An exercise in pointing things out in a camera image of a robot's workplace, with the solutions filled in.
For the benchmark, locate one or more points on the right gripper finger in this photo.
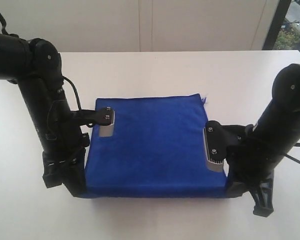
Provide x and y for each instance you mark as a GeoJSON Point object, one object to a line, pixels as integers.
{"type": "Point", "coordinates": [263, 197]}
{"type": "Point", "coordinates": [235, 189]}

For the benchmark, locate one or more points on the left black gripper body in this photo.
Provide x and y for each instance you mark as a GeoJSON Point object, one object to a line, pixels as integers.
{"type": "Point", "coordinates": [63, 142]}

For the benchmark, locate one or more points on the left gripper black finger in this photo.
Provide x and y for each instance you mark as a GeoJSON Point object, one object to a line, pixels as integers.
{"type": "Point", "coordinates": [74, 179]}
{"type": "Point", "coordinates": [52, 176]}

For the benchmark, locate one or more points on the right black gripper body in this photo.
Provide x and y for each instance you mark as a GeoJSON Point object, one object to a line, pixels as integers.
{"type": "Point", "coordinates": [253, 153]}

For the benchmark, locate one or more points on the blue towel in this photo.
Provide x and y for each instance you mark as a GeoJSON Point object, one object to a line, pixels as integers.
{"type": "Point", "coordinates": [156, 151]}

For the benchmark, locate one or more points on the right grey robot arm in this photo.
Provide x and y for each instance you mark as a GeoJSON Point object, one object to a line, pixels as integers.
{"type": "Point", "coordinates": [284, 107]}

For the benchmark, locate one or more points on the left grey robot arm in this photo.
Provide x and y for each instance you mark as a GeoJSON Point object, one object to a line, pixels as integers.
{"type": "Point", "coordinates": [35, 66]}

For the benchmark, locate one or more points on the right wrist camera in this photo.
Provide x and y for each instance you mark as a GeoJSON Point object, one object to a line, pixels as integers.
{"type": "Point", "coordinates": [215, 146]}

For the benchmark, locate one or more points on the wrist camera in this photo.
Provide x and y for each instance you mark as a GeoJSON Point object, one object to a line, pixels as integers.
{"type": "Point", "coordinates": [215, 146]}
{"type": "Point", "coordinates": [104, 118]}

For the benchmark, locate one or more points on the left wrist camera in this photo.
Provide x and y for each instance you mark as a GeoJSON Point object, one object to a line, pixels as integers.
{"type": "Point", "coordinates": [104, 118]}

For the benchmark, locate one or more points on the black window frame post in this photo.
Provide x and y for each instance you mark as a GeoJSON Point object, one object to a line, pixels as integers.
{"type": "Point", "coordinates": [276, 23]}

